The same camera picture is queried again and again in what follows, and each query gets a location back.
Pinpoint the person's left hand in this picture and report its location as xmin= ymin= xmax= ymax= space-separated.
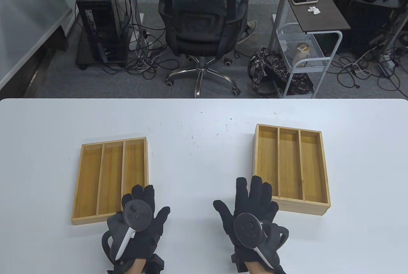
xmin=107 ymin=184 xmax=171 ymax=266

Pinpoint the person's right hand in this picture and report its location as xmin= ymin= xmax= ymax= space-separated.
xmin=213 ymin=176 xmax=289 ymax=268

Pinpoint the person's right forearm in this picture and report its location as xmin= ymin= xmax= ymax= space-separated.
xmin=245 ymin=261 xmax=269 ymax=274

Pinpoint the person's left forearm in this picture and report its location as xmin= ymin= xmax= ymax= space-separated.
xmin=127 ymin=260 xmax=146 ymax=274

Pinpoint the black patterned backpack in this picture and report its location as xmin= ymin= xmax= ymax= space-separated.
xmin=248 ymin=48 xmax=314 ymax=97

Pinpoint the white rolling cart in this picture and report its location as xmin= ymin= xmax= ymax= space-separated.
xmin=277 ymin=23 xmax=343 ymax=98

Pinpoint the beige bottle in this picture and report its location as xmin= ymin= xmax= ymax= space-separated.
xmin=295 ymin=43 xmax=311 ymax=64

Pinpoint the black mesh office chair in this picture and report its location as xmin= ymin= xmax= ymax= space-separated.
xmin=156 ymin=0 xmax=250 ymax=97

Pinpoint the dark wooden side table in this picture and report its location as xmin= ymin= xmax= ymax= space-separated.
xmin=269 ymin=0 xmax=351 ymax=51

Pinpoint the white power strip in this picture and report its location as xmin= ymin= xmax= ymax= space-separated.
xmin=129 ymin=12 xmax=155 ymax=61

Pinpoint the black computer stand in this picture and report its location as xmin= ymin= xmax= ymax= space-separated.
xmin=331 ymin=0 xmax=408 ymax=54

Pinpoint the black computer tower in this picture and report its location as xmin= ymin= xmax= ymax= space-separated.
xmin=76 ymin=0 xmax=129 ymax=64

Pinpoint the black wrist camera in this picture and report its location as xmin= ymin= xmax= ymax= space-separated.
xmin=147 ymin=254 xmax=165 ymax=274
xmin=230 ymin=253 xmax=246 ymax=272

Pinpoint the tangle of black cables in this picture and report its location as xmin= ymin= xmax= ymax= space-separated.
xmin=336 ymin=44 xmax=408 ymax=91
xmin=102 ymin=0 xmax=180 ymax=80

